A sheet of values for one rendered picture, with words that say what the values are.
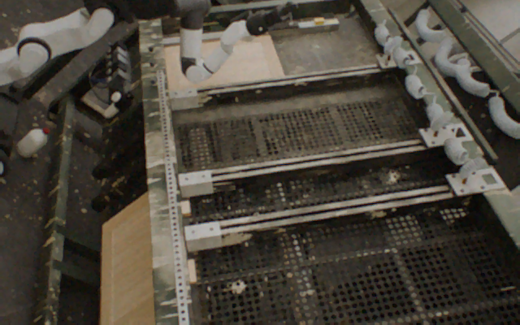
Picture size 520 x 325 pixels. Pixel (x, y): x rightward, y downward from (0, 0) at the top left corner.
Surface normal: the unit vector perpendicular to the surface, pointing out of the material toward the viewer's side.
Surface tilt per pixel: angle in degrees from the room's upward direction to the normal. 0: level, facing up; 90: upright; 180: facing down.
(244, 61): 52
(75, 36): 111
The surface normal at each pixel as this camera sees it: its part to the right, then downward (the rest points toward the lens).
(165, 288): -0.01, -0.71
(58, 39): 0.19, 0.69
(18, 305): 0.77, -0.55
